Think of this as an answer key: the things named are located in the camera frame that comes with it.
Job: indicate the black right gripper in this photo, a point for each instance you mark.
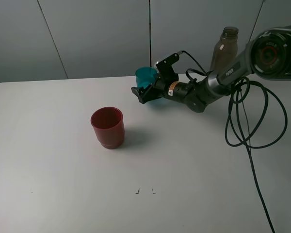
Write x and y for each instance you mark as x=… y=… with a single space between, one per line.
x=165 y=86

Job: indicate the teal translucent plastic cup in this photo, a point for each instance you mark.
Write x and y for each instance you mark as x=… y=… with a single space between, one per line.
x=145 y=76

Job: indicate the smoky brown water bottle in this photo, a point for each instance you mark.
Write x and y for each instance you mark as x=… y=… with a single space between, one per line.
x=225 y=50

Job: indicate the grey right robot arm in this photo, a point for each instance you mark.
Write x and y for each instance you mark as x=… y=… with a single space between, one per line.
x=268 y=56

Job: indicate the red plastic cup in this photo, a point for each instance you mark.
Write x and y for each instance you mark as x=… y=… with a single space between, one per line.
x=108 y=125

